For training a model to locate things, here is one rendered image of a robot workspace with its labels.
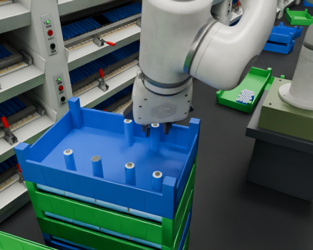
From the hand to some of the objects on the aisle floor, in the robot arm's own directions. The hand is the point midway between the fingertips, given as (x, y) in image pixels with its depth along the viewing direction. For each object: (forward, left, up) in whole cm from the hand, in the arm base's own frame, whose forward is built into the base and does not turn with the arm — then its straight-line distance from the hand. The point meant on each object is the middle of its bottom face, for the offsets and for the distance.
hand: (156, 125), depth 63 cm
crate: (+26, -118, -48) cm, 130 cm away
